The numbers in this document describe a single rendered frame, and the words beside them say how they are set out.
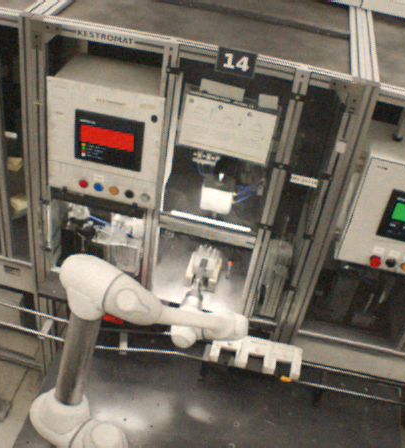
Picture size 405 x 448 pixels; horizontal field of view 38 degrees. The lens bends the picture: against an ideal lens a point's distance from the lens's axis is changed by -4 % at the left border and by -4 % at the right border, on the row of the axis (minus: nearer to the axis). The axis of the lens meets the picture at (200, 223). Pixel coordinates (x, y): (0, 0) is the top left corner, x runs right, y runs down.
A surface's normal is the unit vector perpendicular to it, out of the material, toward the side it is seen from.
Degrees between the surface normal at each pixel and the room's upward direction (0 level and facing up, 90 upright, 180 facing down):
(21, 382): 0
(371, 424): 0
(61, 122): 90
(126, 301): 41
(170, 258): 0
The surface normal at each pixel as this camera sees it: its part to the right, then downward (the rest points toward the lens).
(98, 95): -0.20, 0.60
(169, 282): 0.13, -0.76
